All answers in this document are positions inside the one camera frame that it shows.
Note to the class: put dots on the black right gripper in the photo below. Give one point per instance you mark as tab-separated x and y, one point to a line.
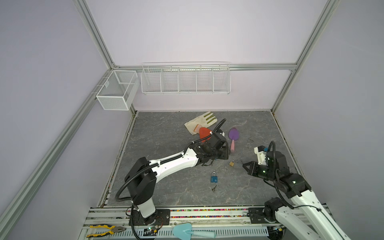
251	170

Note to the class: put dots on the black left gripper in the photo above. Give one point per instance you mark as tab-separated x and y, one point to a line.
225	153

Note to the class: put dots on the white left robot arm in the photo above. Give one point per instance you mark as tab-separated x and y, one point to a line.
140	182

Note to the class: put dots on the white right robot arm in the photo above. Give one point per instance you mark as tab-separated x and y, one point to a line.
297	208

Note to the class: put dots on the red rubber glove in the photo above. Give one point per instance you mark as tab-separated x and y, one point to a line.
205	134

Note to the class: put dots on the cream glove green stripes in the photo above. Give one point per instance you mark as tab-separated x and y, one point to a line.
205	120

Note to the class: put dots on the blue padlock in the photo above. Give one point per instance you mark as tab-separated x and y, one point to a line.
214	178

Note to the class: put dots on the teal plastic trowel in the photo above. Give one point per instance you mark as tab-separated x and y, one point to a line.
185	232

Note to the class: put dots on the small white mesh basket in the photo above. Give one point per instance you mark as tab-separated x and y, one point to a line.
119	90

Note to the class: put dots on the purple trowel pink handle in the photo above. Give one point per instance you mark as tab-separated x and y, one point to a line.
234	136

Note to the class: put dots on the aluminium frame rails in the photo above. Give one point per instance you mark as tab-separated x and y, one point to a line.
59	146

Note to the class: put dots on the long white wire basket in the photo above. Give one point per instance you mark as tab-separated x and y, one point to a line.
186	78

